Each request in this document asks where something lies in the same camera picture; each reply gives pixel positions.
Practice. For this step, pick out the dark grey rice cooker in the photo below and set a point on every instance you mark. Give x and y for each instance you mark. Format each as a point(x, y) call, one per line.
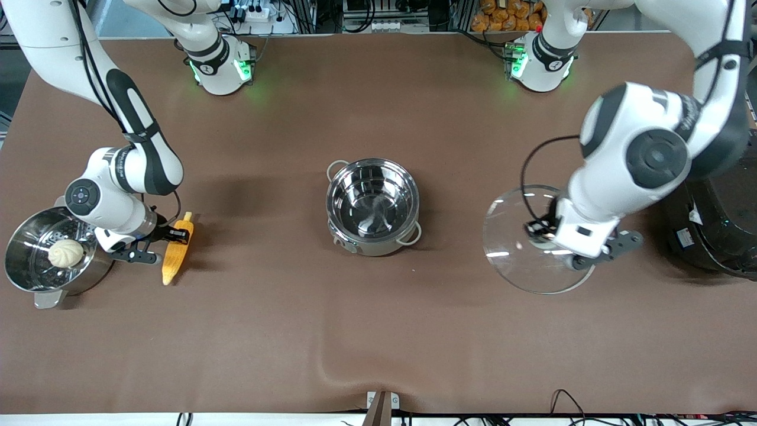
point(715, 231)

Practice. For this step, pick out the white power strip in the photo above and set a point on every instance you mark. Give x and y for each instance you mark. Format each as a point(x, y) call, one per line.
point(399, 26)

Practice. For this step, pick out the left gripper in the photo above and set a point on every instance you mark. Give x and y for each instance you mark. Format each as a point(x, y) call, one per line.
point(539, 228)

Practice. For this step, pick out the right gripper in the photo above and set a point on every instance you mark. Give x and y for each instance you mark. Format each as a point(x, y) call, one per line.
point(164, 234)

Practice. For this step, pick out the brown table cover cloth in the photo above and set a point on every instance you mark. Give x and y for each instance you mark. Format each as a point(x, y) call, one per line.
point(378, 331)

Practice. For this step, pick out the orange snack bag pile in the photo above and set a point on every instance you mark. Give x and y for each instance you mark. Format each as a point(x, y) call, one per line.
point(505, 15)

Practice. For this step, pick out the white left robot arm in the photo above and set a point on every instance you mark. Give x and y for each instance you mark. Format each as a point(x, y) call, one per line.
point(650, 160)

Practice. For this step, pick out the power strip with plugs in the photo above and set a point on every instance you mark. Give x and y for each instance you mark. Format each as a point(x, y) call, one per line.
point(251, 12)

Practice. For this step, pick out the round glass pot lid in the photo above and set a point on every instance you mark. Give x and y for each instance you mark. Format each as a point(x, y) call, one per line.
point(514, 260)

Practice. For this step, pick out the yellow corn cob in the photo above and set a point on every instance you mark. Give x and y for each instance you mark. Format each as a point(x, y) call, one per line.
point(175, 260)

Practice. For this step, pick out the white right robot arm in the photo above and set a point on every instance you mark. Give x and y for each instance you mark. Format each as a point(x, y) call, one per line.
point(53, 41)

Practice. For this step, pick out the white steamed bun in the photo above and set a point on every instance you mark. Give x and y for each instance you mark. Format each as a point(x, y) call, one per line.
point(65, 253)

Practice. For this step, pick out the stainless steel steamer pot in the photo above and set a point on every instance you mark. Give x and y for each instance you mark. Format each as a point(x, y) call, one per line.
point(29, 266)

